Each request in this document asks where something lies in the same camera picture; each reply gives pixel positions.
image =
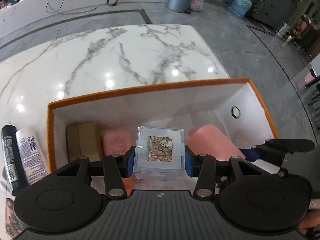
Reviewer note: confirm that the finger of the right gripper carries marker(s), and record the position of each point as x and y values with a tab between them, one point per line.
250	154

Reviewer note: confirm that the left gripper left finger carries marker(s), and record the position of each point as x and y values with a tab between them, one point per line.
118	171

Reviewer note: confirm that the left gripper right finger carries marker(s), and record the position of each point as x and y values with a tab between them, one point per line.
203	167

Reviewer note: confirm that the pink lotion bottle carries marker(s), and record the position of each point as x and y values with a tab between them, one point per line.
116	142

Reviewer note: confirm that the pink cylinder roll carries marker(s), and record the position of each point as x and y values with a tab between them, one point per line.
210	140

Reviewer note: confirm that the brown cardboard box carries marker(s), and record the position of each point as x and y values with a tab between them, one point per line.
84	140

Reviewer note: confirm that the clear acrylic cube box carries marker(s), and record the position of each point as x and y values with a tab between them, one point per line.
159	154

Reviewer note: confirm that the white labelled tube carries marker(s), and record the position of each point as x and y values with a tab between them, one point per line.
33	159

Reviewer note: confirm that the dark blue bottle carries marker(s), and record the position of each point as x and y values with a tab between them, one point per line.
12	161

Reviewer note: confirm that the plaid glasses case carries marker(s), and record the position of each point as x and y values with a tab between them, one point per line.
4	184

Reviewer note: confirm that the illustrated card box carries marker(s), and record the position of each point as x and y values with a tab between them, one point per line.
12	226

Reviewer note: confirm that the person's hand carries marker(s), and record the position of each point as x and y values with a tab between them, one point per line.
311	219

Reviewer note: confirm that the orange cardboard box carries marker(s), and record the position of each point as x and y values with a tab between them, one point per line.
234	105

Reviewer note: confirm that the blue water jug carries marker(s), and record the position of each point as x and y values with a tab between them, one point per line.
240	7

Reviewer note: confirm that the striped small bag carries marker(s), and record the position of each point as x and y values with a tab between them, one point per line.
197	5

